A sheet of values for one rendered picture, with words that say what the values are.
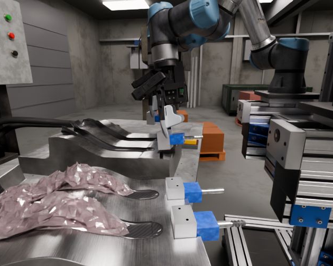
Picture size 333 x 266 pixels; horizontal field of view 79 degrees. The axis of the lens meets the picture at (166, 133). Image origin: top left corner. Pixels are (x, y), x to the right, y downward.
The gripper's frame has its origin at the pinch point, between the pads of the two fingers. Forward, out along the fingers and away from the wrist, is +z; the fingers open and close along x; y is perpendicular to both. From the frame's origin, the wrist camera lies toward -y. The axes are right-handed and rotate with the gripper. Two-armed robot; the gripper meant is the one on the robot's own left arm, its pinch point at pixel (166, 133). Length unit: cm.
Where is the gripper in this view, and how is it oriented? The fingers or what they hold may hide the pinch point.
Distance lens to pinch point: 61.2
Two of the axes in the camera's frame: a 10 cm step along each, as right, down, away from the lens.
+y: 9.7, -0.8, -2.2
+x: 2.1, -1.3, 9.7
